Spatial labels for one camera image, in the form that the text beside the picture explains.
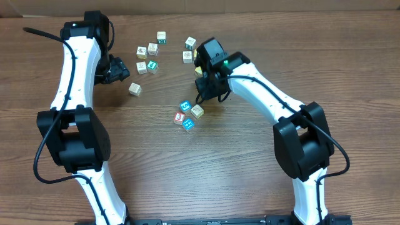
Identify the plain block red car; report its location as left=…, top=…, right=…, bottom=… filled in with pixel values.
left=191, top=104, right=204, bottom=119

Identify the blue number 5 block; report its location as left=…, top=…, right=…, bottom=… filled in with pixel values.
left=179, top=101, right=192, bottom=113

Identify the blue letter H block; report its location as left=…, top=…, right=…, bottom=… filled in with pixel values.
left=182, top=118, right=195, bottom=132

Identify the red number 3 block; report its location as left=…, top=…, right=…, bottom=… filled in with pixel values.
left=173, top=112, right=186, bottom=125

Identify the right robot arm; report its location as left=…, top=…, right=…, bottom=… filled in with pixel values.
left=194, top=38, right=334, bottom=224

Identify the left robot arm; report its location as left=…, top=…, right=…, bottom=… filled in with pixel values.
left=25, top=11, right=131, bottom=224

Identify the plain wooden block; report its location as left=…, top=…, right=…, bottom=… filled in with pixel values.
left=136, top=61, right=148, bottom=74

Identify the plain block letter T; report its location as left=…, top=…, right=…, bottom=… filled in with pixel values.
left=129, top=82, right=142, bottom=96

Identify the block with red picture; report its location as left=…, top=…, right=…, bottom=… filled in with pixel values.
left=136, top=46, right=148, bottom=59

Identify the plain block red drawing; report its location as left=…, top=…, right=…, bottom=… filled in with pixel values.
left=182, top=51, right=193, bottom=64

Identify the green number 4 block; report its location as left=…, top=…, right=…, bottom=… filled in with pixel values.
left=147, top=60, right=159, bottom=74

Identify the plain block K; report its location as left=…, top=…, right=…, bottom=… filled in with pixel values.
left=147, top=43, right=159, bottom=56

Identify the white block teal side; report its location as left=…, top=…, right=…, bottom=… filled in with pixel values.
left=185, top=36, right=196, bottom=51

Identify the block with teal side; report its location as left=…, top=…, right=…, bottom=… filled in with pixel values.
left=157, top=31, right=167, bottom=44

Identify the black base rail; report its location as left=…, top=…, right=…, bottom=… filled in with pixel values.
left=74, top=214, right=353, bottom=225

